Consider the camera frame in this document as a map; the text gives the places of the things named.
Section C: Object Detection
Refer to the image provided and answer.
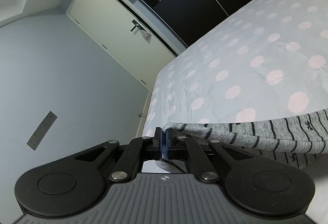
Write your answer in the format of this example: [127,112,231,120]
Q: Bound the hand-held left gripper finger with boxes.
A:
[74,127,162,183]
[164,129,257,183]

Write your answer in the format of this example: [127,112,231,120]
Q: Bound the small hanging pouch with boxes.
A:
[138,29,152,44]

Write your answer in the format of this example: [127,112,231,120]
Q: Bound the black door handle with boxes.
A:
[130,19,144,33]

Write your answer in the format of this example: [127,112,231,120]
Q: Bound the grey wall switch plate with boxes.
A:
[26,110,58,151]

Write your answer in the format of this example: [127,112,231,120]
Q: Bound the grey striped garment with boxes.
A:
[154,109,328,173]

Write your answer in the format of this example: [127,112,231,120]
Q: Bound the white door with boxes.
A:
[66,0,180,91]

